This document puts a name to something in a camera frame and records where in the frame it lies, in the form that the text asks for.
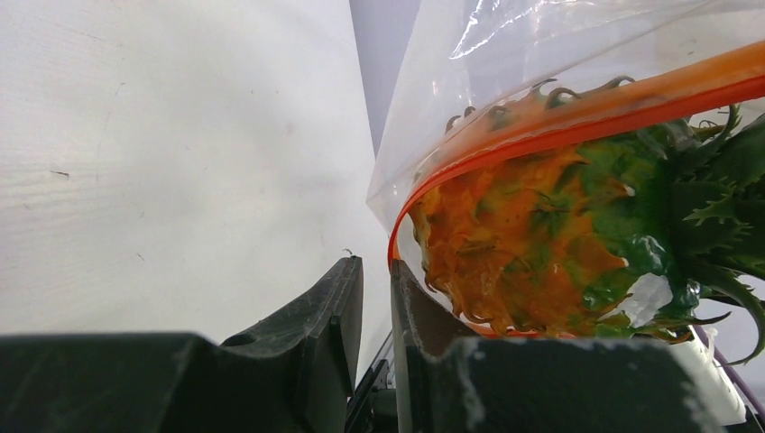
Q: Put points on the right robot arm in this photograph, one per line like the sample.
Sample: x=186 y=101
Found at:
x=697 y=357

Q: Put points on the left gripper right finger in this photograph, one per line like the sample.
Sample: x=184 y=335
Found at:
x=450 y=379

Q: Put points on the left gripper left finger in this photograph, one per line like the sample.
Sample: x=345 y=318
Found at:
x=293 y=371

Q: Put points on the toy pineapple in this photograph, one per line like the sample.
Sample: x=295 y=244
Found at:
x=619 y=236

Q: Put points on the clear zip top bag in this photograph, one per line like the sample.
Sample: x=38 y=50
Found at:
x=484 y=80

